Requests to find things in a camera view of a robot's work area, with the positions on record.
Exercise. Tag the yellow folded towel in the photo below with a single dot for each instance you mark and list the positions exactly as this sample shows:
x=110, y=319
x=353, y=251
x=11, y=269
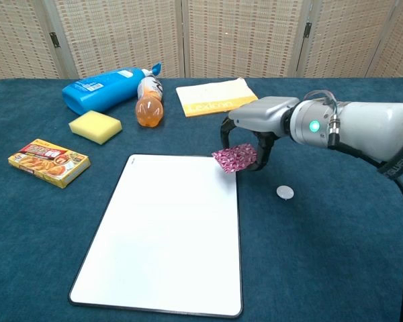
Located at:
x=211, y=97

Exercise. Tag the woven folding screen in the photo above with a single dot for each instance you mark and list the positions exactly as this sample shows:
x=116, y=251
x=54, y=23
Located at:
x=201, y=37

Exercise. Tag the blue plastic bottle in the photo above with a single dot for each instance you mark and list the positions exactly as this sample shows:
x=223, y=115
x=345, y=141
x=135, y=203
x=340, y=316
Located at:
x=100, y=90

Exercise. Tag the white round magnet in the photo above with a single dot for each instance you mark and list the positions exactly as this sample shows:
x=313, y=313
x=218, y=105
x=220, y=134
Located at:
x=284, y=192

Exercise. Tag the white rectangular board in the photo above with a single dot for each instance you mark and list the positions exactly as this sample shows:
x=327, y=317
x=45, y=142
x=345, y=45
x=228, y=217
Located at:
x=168, y=241

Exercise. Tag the yellow curry box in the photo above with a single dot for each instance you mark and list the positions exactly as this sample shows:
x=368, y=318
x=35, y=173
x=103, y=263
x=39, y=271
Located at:
x=49, y=162

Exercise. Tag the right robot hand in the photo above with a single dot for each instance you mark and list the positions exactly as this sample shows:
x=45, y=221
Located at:
x=265, y=115

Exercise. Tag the yellow sponge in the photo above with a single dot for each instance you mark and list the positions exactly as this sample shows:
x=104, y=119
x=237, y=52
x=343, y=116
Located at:
x=95, y=127

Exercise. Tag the pink patterned square cloth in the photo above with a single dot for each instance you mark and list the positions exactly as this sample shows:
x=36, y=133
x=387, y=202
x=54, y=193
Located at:
x=235, y=157

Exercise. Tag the orange drink bottle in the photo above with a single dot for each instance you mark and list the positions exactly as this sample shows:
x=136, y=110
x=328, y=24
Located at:
x=149, y=104

